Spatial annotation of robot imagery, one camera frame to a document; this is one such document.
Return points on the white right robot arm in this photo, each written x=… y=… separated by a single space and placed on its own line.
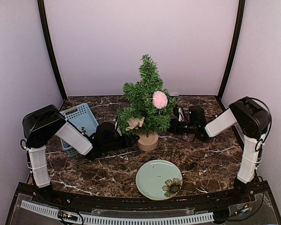
x=252 y=116

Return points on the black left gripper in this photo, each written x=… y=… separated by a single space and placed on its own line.
x=128 y=141

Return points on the white cable duct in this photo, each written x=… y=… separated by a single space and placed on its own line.
x=114 y=217

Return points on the blue plastic basket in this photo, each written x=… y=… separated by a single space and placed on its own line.
x=77 y=117

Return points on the tan wooden ornaments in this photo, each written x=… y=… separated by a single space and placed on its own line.
x=135 y=123

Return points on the green flower plate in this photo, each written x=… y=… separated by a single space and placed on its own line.
x=159 y=180

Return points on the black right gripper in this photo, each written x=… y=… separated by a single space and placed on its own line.
x=173 y=126

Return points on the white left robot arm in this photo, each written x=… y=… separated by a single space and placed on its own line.
x=39 y=128

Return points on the small green christmas tree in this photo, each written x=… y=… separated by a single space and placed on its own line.
x=139 y=96

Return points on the pink ornament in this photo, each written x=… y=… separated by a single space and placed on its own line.
x=160 y=100

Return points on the white cotton flower ornament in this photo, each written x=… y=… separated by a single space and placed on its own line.
x=83 y=130

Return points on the black right frame post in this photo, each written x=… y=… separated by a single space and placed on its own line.
x=233 y=49

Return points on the black frame post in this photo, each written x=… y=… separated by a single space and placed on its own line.
x=50 y=50
x=233 y=49

